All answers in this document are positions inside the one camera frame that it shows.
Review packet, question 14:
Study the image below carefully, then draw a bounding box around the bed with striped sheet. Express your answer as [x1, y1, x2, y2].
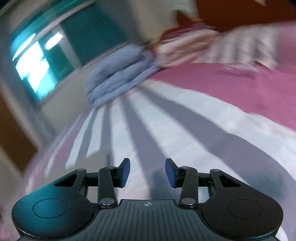
[0, 62, 296, 241]

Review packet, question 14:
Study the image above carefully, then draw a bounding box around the folded light blue duvet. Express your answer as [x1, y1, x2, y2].
[84, 44, 162, 108]

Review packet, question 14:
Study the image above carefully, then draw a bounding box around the striped pillow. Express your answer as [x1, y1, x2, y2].
[206, 21, 296, 70]

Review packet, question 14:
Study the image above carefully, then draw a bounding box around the folded pale pink quilt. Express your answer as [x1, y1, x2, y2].
[155, 29, 220, 68]

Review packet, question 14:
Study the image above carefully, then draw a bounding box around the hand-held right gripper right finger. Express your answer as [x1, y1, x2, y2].
[165, 158, 241, 209]

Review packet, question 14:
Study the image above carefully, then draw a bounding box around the stack of folded colourful blankets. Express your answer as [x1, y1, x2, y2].
[148, 20, 218, 47]

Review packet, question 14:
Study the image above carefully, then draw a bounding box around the brown wooden headboard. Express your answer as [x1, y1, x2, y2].
[176, 0, 296, 33]

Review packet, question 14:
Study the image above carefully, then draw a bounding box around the brown wooden door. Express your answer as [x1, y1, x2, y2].
[0, 95, 38, 173]

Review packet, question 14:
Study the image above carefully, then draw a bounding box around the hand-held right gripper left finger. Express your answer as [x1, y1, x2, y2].
[54, 158, 131, 209]

